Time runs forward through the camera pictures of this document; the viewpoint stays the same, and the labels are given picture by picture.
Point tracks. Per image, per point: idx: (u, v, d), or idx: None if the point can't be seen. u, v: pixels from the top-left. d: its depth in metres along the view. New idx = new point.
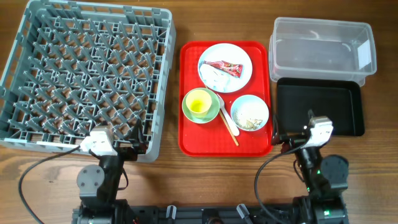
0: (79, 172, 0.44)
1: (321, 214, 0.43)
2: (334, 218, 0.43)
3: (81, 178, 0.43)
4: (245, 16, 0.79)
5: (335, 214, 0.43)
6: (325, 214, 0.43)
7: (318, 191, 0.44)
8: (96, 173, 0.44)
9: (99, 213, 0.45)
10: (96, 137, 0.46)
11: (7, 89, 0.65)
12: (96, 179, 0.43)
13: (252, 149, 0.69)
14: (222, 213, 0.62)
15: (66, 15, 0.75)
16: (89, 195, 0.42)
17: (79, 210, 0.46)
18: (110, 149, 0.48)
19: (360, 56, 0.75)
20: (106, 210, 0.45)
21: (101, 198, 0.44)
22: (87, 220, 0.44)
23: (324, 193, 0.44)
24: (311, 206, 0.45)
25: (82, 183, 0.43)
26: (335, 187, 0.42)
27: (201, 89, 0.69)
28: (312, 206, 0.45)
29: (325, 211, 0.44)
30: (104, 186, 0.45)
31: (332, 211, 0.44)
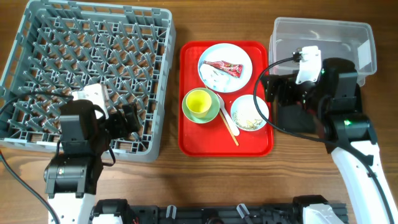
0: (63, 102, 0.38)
1: (339, 124, 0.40)
2: (356, 127, 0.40)
3: (64, 106, 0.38)
4: (245, 16, 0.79)
5: (357, 124, 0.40)
6: (344, 124, 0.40)
7: (331, 98, 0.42)
8: (83, 104, 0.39)
9: (73, 161, 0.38)
10: (89, 91, 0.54)
11: (7, 89, 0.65)
12: (81, 107, 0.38)
13: (252, 149, 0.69)
14: (221, 213, 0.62)
15: (66, 15, 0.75)
16: (69, 124, 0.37)
17: (53, 157, 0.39)
18: (99, 102, 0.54)
19: (360, 56, 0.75)
20: (84, 155, 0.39)
21: (83, 130, 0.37)
22: (55, 168, 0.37)
23: (338, 103, 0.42)
24: (328, 118, 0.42)
25: (64, 109, 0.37)
26: (346, 79, 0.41)
27: (201, 89, 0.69)
28: (326, 117, 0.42)
29: (344, 121, 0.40)
30: (90, 126, 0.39)
31: (354, 121, 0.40)
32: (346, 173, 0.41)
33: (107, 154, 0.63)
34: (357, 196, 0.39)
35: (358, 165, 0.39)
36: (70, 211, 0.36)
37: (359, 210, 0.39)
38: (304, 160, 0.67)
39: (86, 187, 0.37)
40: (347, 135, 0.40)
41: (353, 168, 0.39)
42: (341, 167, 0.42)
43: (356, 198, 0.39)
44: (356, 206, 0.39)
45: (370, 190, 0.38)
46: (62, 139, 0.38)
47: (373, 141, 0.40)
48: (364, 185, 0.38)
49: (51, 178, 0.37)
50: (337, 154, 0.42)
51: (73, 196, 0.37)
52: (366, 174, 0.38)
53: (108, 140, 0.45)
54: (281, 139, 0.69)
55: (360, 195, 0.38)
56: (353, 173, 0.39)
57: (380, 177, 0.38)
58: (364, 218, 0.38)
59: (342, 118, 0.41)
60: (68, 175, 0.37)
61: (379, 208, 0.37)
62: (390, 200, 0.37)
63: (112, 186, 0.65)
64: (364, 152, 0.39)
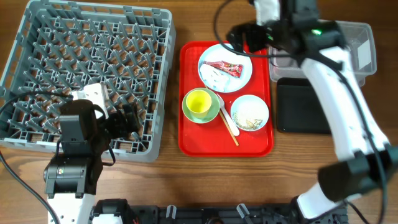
0: (64, 103, 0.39)
1: (311, 33, 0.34)
2: (326, 35, 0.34)
3: (65, 106, 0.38)
4: (245, 16, 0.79)
5: (326, 32, 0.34)
6: (314, 33, 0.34)
7: (291, 14, 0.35)
8: (83, 104, 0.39)
9: (73, 162, 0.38)
10: (89, 89, 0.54)
11: (7, 89, 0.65)
12: (81, 107, 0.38)
13: (252, 149, 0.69)
14: (222, 213, 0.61)
15: (66, 15, 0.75)
16: (69, 124, 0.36)
17: (52, 157, 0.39)
18: (98, 100, 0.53)
19: (360, 56, 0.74)
20: (84, 155, 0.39)
21: (83, 130, 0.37)
22: (55, 168, 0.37)
23: (300, 18, 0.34)
24: (296, 32, 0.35)
25: (64, 109, 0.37)
26: None
27: (201, 89, 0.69)
28: (292, 32, 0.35)
29: (313, 29, 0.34)
30: (91, 126, 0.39)
31: (323, 31, 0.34)
32: (318, 86, 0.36)
33: (107, 154, 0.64)
34: (330, 107, 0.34)
35: (329, 73, 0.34)
36: (71, 211, 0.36)
37: (333, 121, 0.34)
38: (304, 160, 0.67)
39: (85, 188, 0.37)
40: (318, 45, 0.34)
41: (324, 76, 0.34)
42: (313, 81, 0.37)
43: (330, 111, 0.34)
44: (331, 119, 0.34)
45: (342, 96, 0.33)
46: (62, 140, 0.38)
47: (342, 48, 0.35)
48: (337, 93, 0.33)
49: (51, 179, 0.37)
50: (309, 66, 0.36)
51: (73, 196, 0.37)
52: (337, 81, 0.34)
53: (108, 140, 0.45)
54: (281, 139, 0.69)
55: (333, 102, 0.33)
56: (324, 81, 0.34)
57: (351, 81, 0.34)
58: (339, 128, 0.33)
59: (309, 28, 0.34)
60: (68, 176, 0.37)
61: (352, 112, 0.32)
62: (362, 104, 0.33)
63: (112, 186, 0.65)
64: (333, 59, 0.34)
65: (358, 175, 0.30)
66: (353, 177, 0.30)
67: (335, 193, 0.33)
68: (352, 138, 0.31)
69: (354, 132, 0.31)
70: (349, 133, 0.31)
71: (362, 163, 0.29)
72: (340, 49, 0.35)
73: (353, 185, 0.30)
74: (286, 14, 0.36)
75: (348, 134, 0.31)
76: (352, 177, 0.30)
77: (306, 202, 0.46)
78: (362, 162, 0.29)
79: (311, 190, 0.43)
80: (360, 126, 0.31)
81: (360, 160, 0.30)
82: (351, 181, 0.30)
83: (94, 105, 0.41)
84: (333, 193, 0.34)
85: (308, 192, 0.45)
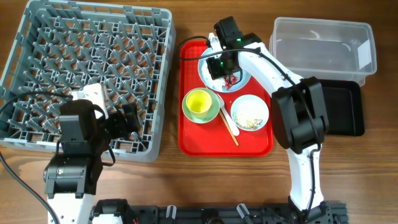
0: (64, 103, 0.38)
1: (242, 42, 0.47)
2: (245, 41, 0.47)
3: (65, 106, 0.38)
4: (245, 15, 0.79)
5: (245, 40, 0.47)
6: (237, 42, 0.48)
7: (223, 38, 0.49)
8: (83, 104, 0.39)
9: (73, 162, 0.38)
10: (89, 89, 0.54)
11: (7, 88, 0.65)
12: (81, 107, 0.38)
13: (252, 149, 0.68)
14: (222, 213, 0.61)
15: (66, 15, 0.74)
16: (69, 124, 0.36)
17: (52, 157, 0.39)
18: (98, 100, 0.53)
19: (360, 56, 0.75)
20: (84, 155, 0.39)
21: (83, 130, 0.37)
22: (55, 168, 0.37)
23: (230, 38, 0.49)
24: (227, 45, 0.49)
25: (64, 109, 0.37)
26: (223, 24, 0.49)
27: (201, 89, 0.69)
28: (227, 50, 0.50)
29: (237, 40, 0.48)
30: (90, 126, 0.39)
31: (243, 39, 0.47)
32: (250, 68, 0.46)
33: (107, 154, 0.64)
34: (260, 76, 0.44)
35: (252, 55, 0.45)
36: (71, 211, 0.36)
37: (265, 84, 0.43)
38: None
39: (85, 188, 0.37)
40: (242, 46, 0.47)
41: (249, 58, 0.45)
42: (247, 67, 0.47)
43: (262, 80, 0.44)
44: (264, 85, 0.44)
45: (262, 63, 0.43)
46: (61, 139, 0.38)
47: (259, 41, 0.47)
48: (259, 64, 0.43)
49: (51, 180, 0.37)
50: (240, 58, 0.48)
51: (73, 196, 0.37)
52: (258, 56, 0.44)
53: (108, 140, 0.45)
54: None
55: (259, 72, 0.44)
56: (249, 61, 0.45)
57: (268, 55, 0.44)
58: (269, 85, 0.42)
59: (234, 42, 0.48)
60: (68, 177, 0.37)
61: (272, 70, 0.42)
62: (279, 63, 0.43)
63: (112, 186, 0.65)
64: (253, 47, 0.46)
65: (285, 104, 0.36)
66: (282, 106, 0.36)
67: (285, 139, 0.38)
68: (276, 85, 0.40)
69: (276, 81, 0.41)
70: (272, 83, 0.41)
71: (286, 95, 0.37)
72: (257, 42, 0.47)
73: (288, 117, 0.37)
74: (222, 40, 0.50)
75: (272, 83, 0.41)
76: (282, 107, 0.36)
77: (296, 195, 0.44)
78: (285, 94, 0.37)
79: (292, 172, 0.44)
80: (278, 75, 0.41)
81: (283, 94, 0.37)
82: (283, 112, 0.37)
83: (93, 105, 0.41)
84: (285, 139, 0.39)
85: (293, 182, 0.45)
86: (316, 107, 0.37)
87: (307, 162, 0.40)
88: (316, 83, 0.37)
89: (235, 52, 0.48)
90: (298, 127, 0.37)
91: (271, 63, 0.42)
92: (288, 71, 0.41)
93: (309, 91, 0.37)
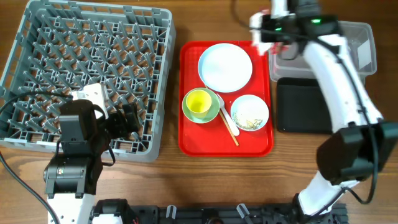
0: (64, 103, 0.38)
1: (310, 23, 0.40)
2: (323, 25, 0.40)
3: (65, 106, 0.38)
4: (245, 16, 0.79)
5: (324, 23, 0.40)
6: (312, 22, 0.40)
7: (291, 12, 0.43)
8: (83, 103, 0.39)
9: (72, 162, 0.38)
10: (89, 89, 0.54)
11: (7, 88, 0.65)
12: (81, 106, 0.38)
13: (252, 149, 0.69)
14: (222, 213, 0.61)
15: (66, 15, 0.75)
16: (69, 124, 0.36)
17: (52, 157, 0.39)
18: (98, 100, 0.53)
19: (360, 56, 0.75)
20: (84, 155, 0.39)
21: (83, 130, 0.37)
22: (55, 168, 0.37)
23: (298, 15, 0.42)
24: (298, 21, 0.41)
25: (64, 108, 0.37)
26: None
27: (201, 89, 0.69)
28: (294, 24, 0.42)
29: (313, 20, 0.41)
30: (89, 126, 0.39)
31: (323, 22, 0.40)
32: (317, 66, 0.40)
33: (107, 154, 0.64)
34: (328, 87, 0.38)
35: (328, 54, 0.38)
36: (70, 211, 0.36)
37: (331, 98, 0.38)
38: (303, 160, 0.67)
39: (85, 188, 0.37)
40: (316, 33, 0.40)
41: (322, 56, 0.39)
42: (311, 60, 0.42)
43: (328, 90, 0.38)
44: (329, 98, 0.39)
45: (338, 74, 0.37)
46: (61, 139, 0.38)
47: (341, 35, 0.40)
48: (335, 73, 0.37)
49: (51, 180, 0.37)
50: (309, 49, 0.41)
51: (73, 196, 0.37)
52: (335, 61, 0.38)
53: (108, 140, 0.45)
54: (281, 139, 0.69)
55: (329, 82, 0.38)
56: (321, 60, 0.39)
57: (348, 62, 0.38)
58: (336, 103, 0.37)
59: (310, 20, 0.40)
60: (68, 177, 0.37)
61: (348, 91, 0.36)
62: (358, 83, 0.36)
63: (112, 186, 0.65)
64: (333, 43, 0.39)
65: (352, 148, 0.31)
66: (349, 148, 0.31)
67: (332, 171, 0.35)
68: (347, 114, 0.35)
69: (348, 107, 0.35)
70: (344, 108, 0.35)
71: (355, 134, 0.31)
72: (339, 35, 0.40)
73: (349, 158, 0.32)
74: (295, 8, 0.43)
75: (345, 109, 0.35)
76: (347, 149, 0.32)
77: (306, 199, 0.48)
78: (354, 131, 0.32)
79: (313, 182, 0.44)
80: (354, 103, 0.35)
81: (353, 131, 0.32)
82: (347, 154, 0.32)
83: (93, 105, 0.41)
84: (331, 172, 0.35)
85: (309, 186, 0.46)
86: (384, 154, 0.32)
87: (334, 192, 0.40)
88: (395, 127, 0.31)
89: (305, 42, 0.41)
90: (350, 168, 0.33)
91: (351, 80, 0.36)
92: (366, 99, 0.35)
93: (385, 138, 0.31)
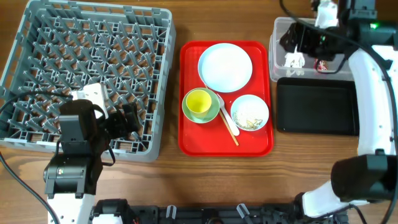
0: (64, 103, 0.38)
1: (365, 26, 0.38)
2: (380, 32, 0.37)
3: (65, 106, 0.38)
4: (245, 15, 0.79)
5: (382, 30, 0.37)
6: (371, 27, 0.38)
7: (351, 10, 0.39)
8: (83, 103, 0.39)
9: (72, 162, 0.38)
10: (89, 89, 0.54)
11: (7, 88, 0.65)
12: (81, 106, 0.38)
13: (252, 149, 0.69)
14: (222, 213, 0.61)
15: (66, 15, 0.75)
16: (69, 124, 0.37)
17: (52, 157, 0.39)
18: (98, 100, 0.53)
19: None
20: (83, 155, 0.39)
21: (83, 130, 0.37)
22: (55, 168, 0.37)
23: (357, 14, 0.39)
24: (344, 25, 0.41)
25: (64, 108, 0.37)
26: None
27: (201, 88, 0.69)
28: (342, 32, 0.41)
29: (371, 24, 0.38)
30: (89, 126, 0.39)
31: (380, 27, 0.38)
32: (360, 81, 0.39)
33: (107, 154, 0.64)
34: (367, 102, 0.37)
35: (374, 68, 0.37)
36: (70, 211, 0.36)
37: (367, 117, 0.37)
38: (303, 160, 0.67)
39: (85, 188, 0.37)
40: (370, 39, 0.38)
41: (369, 71, 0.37)
42: (356, 70, 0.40)
43: (366, 106, 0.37)
44: (362, 114, 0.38)
45: (380, 93, 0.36)
46: (61, 139, 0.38)
47: (397, 49, 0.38)
48: (377, 89, 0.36)
49: (51, 180, 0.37)
50: (357, 58, 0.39)
51: (73, 196, 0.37)
52: (380, 78, 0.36)
53: (108, 140, 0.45)
54: (281, 139, 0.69)
55: (370, 97, 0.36)
56: (367, 74, 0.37)
57: (394, 80, 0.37)
58: (369, 124, 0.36)
59: (367, 24, 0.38)
60: (68, 177, 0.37)
61: (387, 114, 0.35)
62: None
63: (112, 186, 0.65)
64: (384, 57, 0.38)
65: (373, 172, 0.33)
66: (369, 170, 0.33)
67: (345, 188, 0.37)
68: (380, 137, 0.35)
69: (383, 130, 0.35)
70: (377, 129, 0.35)
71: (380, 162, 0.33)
72: (395, 48, 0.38)
73: (367, 183, 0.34)
74: (346, 10, 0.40)
75: (378, 130, 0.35)
76: (369, 173, 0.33)
77: (310, 201, 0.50)
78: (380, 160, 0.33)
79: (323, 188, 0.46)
80: (389, 129, 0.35)
81: (379, 159, 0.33)
82: (366, 177, 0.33)
83: (93, 105, 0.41)
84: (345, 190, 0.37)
85: (318, 191, 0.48)
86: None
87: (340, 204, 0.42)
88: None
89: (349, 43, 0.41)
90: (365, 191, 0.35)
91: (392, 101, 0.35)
92: None
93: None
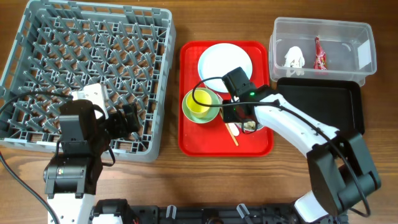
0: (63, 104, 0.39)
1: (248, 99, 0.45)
2: (259, 97, 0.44)
3: (64, 106, 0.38)
4: (245, 15, 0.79)
5: (260, 95, 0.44)
6: (250, 96, 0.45)
7: (234, 90, 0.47)
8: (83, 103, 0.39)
9: (72, 162, 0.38)
10: (89, 90, 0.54)
11: (7, 89, 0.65)
12: (80, 107, 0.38)
13: (252, 149, 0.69)
14: (222, 213, 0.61)
15: (66, 15, 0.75)
16: (69, 124, 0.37)
17: (52, 157, 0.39)
18: (98, 101, 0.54)
19: (360, 57, 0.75)
20: (83, 156, 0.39)
21: (83, 130, 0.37)
22: (55, 168, 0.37)
23: (246, 89, 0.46)
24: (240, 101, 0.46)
25: (64, 108, 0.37)
26: (241, 72, 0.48)
27: (201, 89, 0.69)
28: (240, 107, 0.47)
29: (249, 94, 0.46)
30: (89, 126, 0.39)
31: (257, 93, 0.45)
32: (272, 123, 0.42)
33: (107, 154, 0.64)
34: (286, 132, 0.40)
35: (271, 109, 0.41)
36: (71, 211, 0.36)
37: (295, 141, 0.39)
38: (303, 160, 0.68)
39: (85, 188, 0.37)
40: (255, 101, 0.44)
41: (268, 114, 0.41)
42: (267, 122, 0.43)
43: (290, 137, 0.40)
44: (295, 144, 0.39)
45: (286, 118, 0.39)
46: (61, 139, 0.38)
47: (276, 93, 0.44)
48: (285, 119, 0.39)
49: (51, 179, 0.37)
50: (258, 116, 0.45)
51: (73, 196, 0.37)
52: (278, 110, 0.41)
53: (108, 140, 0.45)
54: (281, 139, 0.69)
55: (284, 128, 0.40)
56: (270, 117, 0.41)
57: (290, 106, 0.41)
58: (299, 142, 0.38)
59: (247, 97, 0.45)
60: (68, 176, 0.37)
61: (300, 125, 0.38)
62: (306, 117, 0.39)
63: (112, 186, 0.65)
64: (271, 100, 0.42)
65: (328, 167, 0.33)
66: (324, 169, 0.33)
67: (331, 206, 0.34)
68: (308, 141, 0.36)
69: (306, 136, 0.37)
70: (302, 139, 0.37)
71: (323, 154, 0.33)
72: (273, 94, 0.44)
73: (333, 180, 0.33)
74: (232, 93, 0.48)
75: (303, 139, 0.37)
76: (321, 168, 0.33)
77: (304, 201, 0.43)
78: (323, 152, 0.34)
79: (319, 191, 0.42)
80: (308, 129, 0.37)
81: (321, 153, 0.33)
82: (326, 176, 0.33)
83: (94, 106, 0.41)
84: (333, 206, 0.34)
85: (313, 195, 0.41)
86: (360, 161, 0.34)
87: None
88: (356, 134, 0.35)
89: (250, 107, 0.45)
90: (344, 190, 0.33)
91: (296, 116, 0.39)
92: (318, 123, 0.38)
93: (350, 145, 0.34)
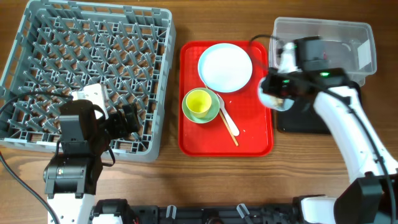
0: (64, 103, 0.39)
1: (318, 77, 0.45)
2: (329, 79, 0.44)
3: (64, 106, 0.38)
4: (244, 15, 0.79)
5: (331, 78, 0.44)
6: (321, 75, 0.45)
7: (305, 60, 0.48)
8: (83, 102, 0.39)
9: (71, 162, 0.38)
10: (89, 90, 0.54)
11: (7, 89, 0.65)
12: (80, 107, 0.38)
13: (252, 149, 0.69)
14: (222, 213, 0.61)
15: (66, 15, 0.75)
16: (69, 124, 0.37)
17: (52, 157, 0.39)
18: (98, 101, 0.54)
19: (360, 56, 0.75)
20: (83, 156, 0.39)
21: (83, 130, 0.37)
22: (55, 168, 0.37)
23: (315, 65, 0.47)
24: (304, 74, 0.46)
25: (64, 108, 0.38)
26: (319, 42, 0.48)
27: (201, 89, 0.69)
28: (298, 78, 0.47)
29: (322, 73, 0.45)
30: (89, 126, 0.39)
31: (330, 76, 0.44)
32: (331, 117, 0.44)
33: (107, 154, 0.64)
34: (343, 134, 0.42)
35: (338, 104, 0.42)
36: (71, 211, 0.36)
37: (346, 145, 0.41)
38: (303, 160, 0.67)
39: (85, 188, 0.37)
40: (325, 84, 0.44)
41: (334, 109, 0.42)
42: (323, 112, 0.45)
43: (344, 138, 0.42)
44: (344, 150, 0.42)
45: (353, 124, 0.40)
46: (61, 139, 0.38)
47: (350, 86, 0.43)
48: (349, 124, 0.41)
49: (51, 179, 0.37)
50: (318, 99, 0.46)
51: (73, 196, 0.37)
52: (346, 111, 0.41)
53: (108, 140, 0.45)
54: (281, 139, 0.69)
55: (344, 130, 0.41)
56: (333, 112, 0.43)
57: (360, 113, 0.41)
58: (352, 152, 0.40)
59: (319, 76, 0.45)
60: (68, 177, 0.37)
61: (362, 139, 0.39)
62: (373, 134, 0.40)
63: (112, 186, 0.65)
64: (342, 94, 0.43)
65: (373, 200, 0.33)
66: (369, 199, 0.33)
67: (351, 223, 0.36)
68: (365, 164, 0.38)
69: (365, 156, 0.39)
70: (360, 157, 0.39)
71: (375, 185, 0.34)
72: (347, 87, 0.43)
73: (369, 210, 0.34)
74: (300, 62, 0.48)
75: (359, 157, 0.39)
76: (365, 197, 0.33)
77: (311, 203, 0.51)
78: (374, 182, 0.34)
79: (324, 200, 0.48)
80: (370, 153, 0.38)
81: (373, 183, 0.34)
82: (364, 204, 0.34)
83: (95, 106, 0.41)
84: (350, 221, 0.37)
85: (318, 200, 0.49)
86: None
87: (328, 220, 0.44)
88: None
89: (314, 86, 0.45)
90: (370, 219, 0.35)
91: (363, 128, 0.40)
92: (382, 149, 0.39)
93: None
